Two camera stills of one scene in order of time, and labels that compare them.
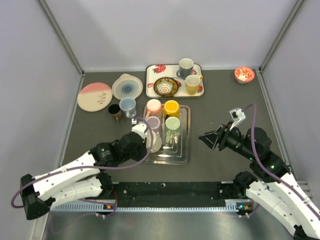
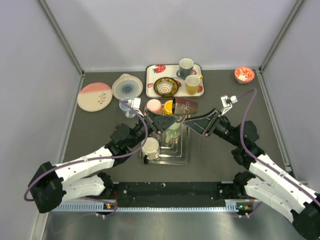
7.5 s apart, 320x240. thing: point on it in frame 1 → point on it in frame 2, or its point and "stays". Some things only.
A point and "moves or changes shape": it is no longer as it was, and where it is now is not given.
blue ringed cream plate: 126,85 stays
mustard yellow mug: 192,82 stays
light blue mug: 128,105 stays
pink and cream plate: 94,97 stays
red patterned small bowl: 243,75 stays
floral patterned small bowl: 166,86 stays
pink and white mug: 154,108 stays
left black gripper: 143,152 → 161,122
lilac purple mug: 155,124 moves or changes shape
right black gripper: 219,136 → 205,124
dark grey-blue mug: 185,68 stays
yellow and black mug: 171,109 stays
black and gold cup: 114,110 → 184,106
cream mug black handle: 157,141 moves or changes shape
